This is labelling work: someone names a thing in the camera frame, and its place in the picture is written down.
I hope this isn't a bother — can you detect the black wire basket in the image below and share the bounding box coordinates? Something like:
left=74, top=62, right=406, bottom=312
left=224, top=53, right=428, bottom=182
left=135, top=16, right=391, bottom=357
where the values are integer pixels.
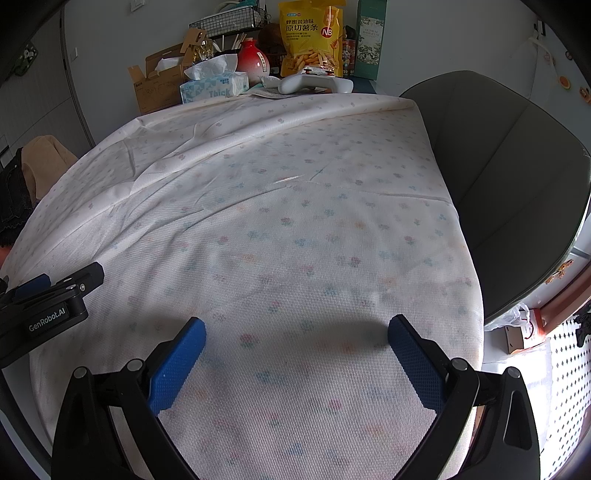
left=187, top=6, right=273, bottom=41

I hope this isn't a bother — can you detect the red printed can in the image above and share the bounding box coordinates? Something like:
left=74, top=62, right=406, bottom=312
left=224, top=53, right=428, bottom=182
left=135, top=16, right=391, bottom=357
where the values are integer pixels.
left=342, top=25, right=358, bottom=75

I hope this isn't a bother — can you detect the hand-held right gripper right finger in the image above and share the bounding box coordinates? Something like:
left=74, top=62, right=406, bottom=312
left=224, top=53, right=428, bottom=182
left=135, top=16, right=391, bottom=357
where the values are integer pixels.
left=387, top=314, right=541, bottom=480

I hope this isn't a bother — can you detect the black garment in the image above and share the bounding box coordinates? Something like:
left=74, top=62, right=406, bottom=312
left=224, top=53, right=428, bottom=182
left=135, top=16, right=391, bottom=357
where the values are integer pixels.
left=0, top=148, right=35, bottom=247

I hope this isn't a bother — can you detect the red white vase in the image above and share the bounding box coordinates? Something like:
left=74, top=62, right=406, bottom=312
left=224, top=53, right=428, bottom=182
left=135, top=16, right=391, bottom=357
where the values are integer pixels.
left=236, top=38, right=271, bottom=88

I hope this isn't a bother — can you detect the open brown cardboard box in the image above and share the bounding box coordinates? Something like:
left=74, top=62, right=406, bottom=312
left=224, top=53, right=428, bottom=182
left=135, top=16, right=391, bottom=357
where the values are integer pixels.
left=128, top=28, right=208, bottom=116

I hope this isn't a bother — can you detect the orange white carton box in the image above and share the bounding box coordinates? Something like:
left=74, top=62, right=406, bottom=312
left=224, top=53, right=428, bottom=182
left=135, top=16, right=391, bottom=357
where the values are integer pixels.
left=503, top=309, right=552, bottom=354

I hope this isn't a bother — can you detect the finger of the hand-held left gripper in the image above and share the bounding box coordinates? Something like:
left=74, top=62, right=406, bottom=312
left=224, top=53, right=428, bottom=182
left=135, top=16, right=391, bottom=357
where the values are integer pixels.
left=10, top=274, right=53, bottom=302
left=48, top=261, right=105, bottom=298

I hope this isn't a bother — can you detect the pink door frame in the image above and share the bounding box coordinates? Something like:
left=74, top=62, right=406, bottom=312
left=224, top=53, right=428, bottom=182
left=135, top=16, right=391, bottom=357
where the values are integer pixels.
left=538, top=277, right=591, bottom=333

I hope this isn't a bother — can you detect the white dotted floor mat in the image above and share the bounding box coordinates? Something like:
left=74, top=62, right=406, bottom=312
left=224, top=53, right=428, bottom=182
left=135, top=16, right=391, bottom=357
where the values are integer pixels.
left=547, top=318, right=591, bottom=467

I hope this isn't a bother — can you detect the white game controller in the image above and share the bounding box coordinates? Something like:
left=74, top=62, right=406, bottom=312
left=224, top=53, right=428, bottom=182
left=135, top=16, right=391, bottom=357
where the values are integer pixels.
left=277, top=74, right=355, bottom=96

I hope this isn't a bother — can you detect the light blue tissue box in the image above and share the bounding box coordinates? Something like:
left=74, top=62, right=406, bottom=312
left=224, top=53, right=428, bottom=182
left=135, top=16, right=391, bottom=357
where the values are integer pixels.
left=180, top=54, right=250, bottom=104

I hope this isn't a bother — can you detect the orange fridge magnet cluster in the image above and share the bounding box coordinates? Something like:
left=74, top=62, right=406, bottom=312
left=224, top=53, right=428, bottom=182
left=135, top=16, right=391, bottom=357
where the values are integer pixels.
left=546, top=260, right=574, bottom=283

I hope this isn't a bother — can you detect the yellow cooking oil bottle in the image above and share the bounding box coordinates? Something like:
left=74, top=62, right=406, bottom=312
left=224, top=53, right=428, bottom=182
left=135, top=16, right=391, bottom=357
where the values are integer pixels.
left=193, top=39, right=218, bottom=64

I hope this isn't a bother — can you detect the yellow snack bag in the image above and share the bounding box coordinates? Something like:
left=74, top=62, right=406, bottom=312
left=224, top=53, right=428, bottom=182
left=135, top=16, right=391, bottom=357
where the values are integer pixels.
left=278, top=0, right=346, bottom=78

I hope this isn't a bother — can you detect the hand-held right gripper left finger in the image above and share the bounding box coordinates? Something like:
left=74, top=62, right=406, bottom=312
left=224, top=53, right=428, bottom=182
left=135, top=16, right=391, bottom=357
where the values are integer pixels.
left=52, top=316, right=207, bottom=480

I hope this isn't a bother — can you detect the white floral tablecloth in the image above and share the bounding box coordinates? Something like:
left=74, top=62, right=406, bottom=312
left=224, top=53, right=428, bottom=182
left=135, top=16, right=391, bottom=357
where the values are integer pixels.
left=9, top=92, right=485, bottom=480

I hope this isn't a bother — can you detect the grey chair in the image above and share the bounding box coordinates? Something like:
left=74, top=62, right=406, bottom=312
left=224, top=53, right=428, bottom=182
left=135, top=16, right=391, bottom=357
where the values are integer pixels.
left=399, top=70, right=591, bottom=324

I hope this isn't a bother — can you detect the beige garment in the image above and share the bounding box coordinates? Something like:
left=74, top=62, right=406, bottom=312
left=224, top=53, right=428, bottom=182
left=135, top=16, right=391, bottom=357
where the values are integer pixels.
left=21, top=135, right=79, bottom=201

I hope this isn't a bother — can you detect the tall green box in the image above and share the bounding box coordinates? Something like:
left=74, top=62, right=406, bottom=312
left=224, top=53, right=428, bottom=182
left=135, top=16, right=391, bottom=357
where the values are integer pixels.
left=353, top=0, right=387, bottom=81

